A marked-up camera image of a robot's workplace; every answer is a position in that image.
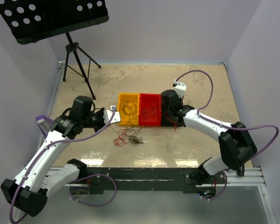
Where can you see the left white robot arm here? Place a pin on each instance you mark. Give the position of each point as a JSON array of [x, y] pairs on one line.
[[27, 191]]

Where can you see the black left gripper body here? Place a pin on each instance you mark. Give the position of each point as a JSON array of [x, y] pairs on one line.
[[98, 121]]

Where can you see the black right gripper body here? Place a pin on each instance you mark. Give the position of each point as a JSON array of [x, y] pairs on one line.
[[169, 113]]

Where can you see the black perforated music stand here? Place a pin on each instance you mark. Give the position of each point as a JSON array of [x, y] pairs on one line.
[[33, 20]]

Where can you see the purple plastic holder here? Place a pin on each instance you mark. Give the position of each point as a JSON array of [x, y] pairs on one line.
[[44, 124]]

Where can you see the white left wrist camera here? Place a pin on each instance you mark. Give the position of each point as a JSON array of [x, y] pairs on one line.
[[111, 115]]

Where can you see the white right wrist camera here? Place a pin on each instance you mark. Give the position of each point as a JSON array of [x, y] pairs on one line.
[[180, 88]]

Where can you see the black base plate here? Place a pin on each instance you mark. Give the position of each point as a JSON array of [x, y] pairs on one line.
[[145, 179]]

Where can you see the black plastic bin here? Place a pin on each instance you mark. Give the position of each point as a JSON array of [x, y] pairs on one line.
[[169, 99]]

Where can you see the red plastic bin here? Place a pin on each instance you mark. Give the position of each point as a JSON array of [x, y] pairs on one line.
[[150, 110]]

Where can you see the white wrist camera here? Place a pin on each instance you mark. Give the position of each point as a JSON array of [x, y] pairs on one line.
[[111, 115], [180, 88]]

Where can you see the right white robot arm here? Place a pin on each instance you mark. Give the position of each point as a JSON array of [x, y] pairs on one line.
[[235, 143]]

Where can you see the yellow plastic bin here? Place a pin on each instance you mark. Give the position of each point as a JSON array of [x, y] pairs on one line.
[[128, 107]]

